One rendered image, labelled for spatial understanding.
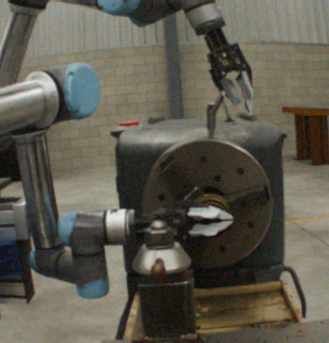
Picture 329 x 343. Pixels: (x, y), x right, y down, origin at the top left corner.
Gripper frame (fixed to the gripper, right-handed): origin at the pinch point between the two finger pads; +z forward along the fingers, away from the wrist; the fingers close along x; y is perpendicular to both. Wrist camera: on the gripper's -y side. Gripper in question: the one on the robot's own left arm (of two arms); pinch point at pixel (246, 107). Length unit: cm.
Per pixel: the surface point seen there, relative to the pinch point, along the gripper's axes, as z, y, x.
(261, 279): 43.5, -14.8, -11.2
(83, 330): 96, -175, -123
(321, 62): 35, -1072, 300
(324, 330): 35, 44, -4
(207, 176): 12.1, -9.8, -14.0
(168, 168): 6.4, -5.7, -21.3
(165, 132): -0.1, -28.4, -20.2
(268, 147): 13.7, -25.3, 3.5
